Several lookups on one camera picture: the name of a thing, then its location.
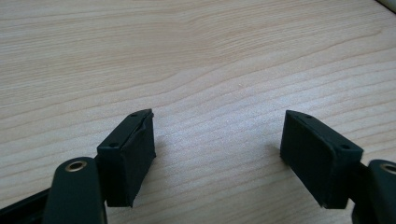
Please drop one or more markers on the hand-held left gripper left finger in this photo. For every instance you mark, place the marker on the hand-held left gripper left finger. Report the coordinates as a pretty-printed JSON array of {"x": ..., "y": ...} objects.
[{"x": 130, "y": 161}]

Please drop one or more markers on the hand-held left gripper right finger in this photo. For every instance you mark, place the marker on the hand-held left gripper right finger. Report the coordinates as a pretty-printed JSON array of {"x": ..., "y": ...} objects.
[{"x": 314, "y": 158}]

